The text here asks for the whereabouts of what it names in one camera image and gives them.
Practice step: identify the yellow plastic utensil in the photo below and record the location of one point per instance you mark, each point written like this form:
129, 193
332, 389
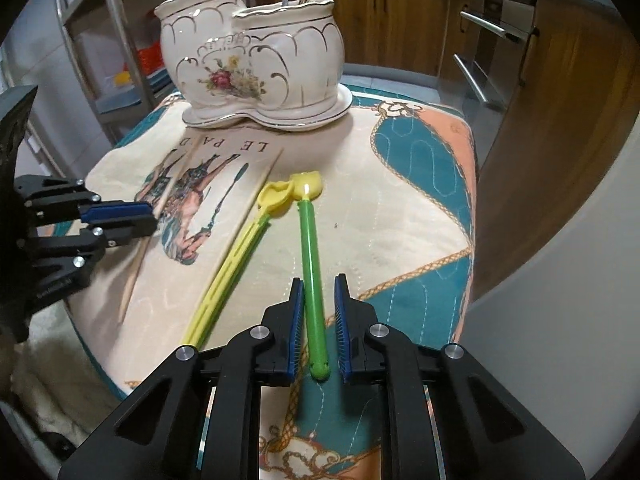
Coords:
235, 260

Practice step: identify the metal shelf rack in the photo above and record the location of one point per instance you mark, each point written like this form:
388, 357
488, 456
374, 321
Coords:
117, 20

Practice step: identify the yellow packet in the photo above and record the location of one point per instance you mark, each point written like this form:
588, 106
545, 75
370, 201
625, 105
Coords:
123, 78

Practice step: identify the white fleece cloth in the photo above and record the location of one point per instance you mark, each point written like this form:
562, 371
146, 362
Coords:
55, 390

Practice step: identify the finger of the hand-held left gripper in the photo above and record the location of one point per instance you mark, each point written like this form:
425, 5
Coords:
127, 234
120, 211

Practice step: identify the white floral ceramic utensil holder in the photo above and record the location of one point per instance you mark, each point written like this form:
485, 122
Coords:
280, 65

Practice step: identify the printed quilted tablecloth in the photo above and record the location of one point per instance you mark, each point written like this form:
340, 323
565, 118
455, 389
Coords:
390, 220

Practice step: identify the red plastic bag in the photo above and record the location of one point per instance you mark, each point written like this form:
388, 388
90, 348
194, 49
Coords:
150, 59

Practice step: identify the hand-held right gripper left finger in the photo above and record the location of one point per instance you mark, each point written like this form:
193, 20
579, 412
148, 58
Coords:
297, 332

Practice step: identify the white ceramic saucer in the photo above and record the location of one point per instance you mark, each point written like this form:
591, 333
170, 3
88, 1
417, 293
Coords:
320, 117

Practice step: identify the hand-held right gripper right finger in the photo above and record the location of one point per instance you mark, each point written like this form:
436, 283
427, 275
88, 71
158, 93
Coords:
343, 332

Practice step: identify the green plastic utensil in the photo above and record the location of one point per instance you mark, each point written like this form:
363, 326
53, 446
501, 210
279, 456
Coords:
312, 285

